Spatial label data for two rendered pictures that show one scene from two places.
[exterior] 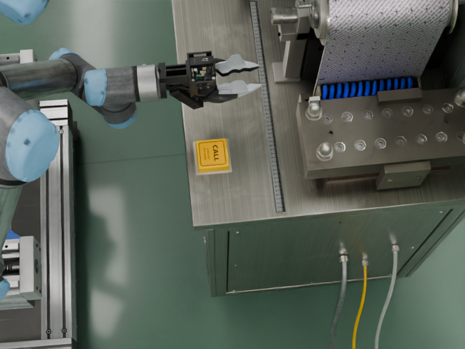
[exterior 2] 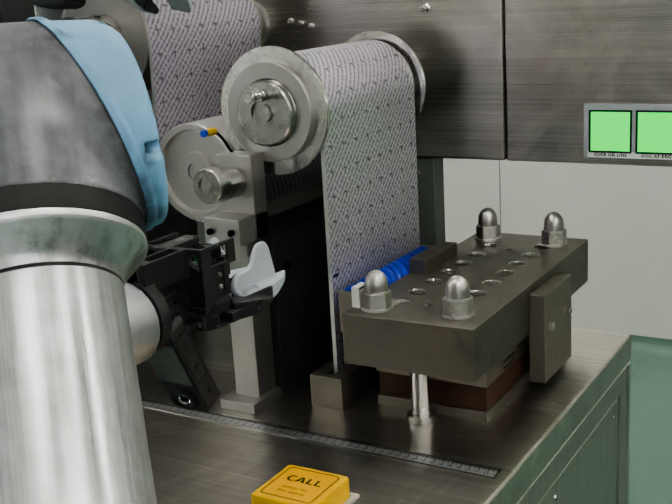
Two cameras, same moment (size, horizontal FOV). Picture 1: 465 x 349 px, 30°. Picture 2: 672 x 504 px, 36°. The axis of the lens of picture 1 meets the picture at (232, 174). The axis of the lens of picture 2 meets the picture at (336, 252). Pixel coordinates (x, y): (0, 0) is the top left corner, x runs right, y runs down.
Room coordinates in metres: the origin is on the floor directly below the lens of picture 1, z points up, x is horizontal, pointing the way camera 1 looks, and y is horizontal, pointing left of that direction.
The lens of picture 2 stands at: (0.10, 0.71, 1.39)
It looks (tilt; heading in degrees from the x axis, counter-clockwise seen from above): 15 degrees down; 309
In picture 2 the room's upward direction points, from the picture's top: 3 degrees counter-clockwise
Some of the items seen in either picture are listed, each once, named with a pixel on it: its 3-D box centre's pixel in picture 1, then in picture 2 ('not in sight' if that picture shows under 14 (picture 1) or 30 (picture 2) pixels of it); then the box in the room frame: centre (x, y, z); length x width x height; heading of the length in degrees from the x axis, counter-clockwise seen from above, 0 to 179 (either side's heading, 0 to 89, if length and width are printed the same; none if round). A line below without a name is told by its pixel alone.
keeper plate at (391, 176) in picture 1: (402, 176); (552, 326); (0.65, -0.37, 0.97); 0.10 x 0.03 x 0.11; 98
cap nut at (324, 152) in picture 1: (325, 149); (457, 295); (0.67, -0.19, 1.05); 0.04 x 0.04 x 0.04
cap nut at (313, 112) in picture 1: (314, 109); (376, 289); (0.76, -0.17, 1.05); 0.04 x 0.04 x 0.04
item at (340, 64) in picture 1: (375, 61); (375, 207); (0.85, -0.29, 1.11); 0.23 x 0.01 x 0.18; 98
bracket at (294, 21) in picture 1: (289, 42); (240, 283); (0.92, -0.12, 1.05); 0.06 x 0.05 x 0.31; 98
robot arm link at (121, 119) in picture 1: (112, 101); not in sight; (0.78, 0.27, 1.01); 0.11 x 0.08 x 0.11; 55
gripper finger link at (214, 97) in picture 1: (216, 91); (235, 303); (0.78, 0.04, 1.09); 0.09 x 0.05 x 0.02; 89
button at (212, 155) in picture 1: (212, 155); (301, 495); (0.70, 0.05, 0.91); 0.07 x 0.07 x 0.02; 8
